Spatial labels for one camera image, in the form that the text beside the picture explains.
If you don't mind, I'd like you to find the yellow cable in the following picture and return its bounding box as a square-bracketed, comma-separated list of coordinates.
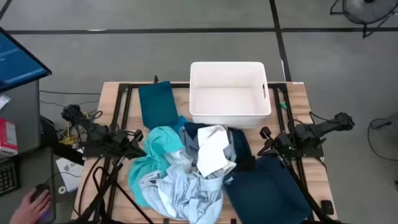
[58, 111, 91, 146]

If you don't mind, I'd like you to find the teal blue plastic tray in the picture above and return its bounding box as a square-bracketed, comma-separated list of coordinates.
[138, 80, 180, 131]

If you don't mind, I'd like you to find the blue computer monitor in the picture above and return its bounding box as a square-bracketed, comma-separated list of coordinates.
[0, 26, 53, 93]

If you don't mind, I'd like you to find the black looped cable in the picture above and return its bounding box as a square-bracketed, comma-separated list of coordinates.
[367, 118, 398, 162]

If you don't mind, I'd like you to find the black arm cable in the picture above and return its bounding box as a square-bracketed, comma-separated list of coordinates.
[279, 155, 343, 224]

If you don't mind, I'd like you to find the dark blue fabric basket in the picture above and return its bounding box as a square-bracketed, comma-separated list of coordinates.
[223, 154, 313, 224]

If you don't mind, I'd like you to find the navy dotted cloth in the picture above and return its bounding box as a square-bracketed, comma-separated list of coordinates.
[183, 121, 249, 166]

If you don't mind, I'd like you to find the grey box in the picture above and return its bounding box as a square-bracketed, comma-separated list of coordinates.
[369, 112, 398, 131]

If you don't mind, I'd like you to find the white paper slip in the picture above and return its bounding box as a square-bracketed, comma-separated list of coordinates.
[0, 95, 12, 110]

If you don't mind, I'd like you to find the small black block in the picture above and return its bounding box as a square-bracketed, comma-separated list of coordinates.
[320, 200, 335, 216]

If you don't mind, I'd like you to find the black floor fan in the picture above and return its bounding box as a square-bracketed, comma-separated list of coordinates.
[329, 0, 398, 39]

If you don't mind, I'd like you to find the black cable bundle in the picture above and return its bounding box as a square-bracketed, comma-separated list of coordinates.
[73, 155, 155, 224]

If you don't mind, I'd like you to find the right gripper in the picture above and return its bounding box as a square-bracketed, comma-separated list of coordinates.
[257, 126, 296, 157]

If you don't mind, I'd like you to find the black keyboard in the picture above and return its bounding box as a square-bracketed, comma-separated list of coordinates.
[0, 158, 19, 197]

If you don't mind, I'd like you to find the white cloth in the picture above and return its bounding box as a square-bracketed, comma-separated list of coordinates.
[196, 124, 238, 178]

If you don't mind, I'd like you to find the white plastic storage bin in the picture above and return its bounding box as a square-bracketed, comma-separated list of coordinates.
[188, 61, 272, 129]

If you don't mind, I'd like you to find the red and white box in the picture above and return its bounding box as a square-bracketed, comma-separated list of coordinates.
[0, 118, 19, 156]

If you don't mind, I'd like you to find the person's hand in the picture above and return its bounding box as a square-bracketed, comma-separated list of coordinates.
[9, 188, 53, 224]

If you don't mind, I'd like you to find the black floor cable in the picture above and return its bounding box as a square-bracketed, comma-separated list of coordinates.
[39, 99, 100, 108]

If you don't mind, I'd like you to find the black computer mouse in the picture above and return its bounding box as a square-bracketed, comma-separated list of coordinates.
[29, 183, 52, 203]

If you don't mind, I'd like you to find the turquoise cloth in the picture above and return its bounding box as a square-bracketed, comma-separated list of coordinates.
[127, 125, 185, 208]

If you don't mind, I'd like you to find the grey side desk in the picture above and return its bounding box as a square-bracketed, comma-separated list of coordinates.
[0, 79, 57, 224]

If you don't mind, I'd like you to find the black cloth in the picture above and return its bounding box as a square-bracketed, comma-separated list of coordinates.
[234, 155, 257, 172]

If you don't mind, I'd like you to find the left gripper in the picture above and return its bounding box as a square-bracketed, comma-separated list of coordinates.
[110, 129, 147, 159]

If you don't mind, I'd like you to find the white printed paper sheet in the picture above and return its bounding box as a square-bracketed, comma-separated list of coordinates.
[55, 157, 84, 193]

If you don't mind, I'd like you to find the light blue shirt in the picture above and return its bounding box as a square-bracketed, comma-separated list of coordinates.
[138, 148, 225, 224]

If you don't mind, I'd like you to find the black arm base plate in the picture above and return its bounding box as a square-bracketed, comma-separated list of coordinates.
[279, 133, 325, 158]
[82, 144, 125, 159]

